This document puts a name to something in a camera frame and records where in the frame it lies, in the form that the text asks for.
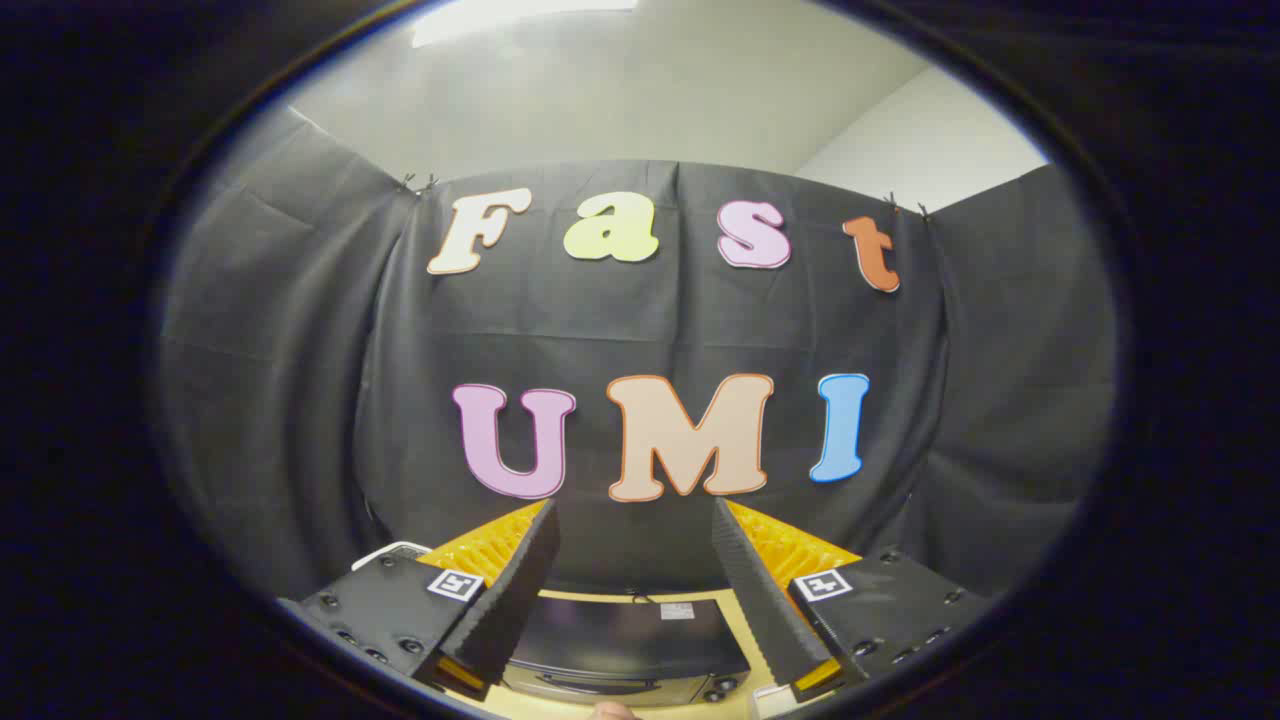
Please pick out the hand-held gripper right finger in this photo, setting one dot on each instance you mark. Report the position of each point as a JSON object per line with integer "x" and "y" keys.
{"x": 765, "y": 600}

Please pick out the ceiling light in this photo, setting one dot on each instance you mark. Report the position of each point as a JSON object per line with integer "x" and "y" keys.
{"x": 520, "y": 18}

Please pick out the black toaster oven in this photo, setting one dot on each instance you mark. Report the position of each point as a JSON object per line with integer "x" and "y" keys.
{"x": 620, "y": 632}

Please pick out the white plastic device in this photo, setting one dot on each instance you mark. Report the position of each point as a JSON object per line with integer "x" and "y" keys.
{"x": 392, "y": 551}

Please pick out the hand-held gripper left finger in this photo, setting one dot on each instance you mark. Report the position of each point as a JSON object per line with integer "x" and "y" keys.
{"x": 505, "y": 600}

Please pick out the black backdrop cloth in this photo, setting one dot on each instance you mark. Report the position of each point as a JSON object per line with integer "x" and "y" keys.
{"x": 300, "y": 400}

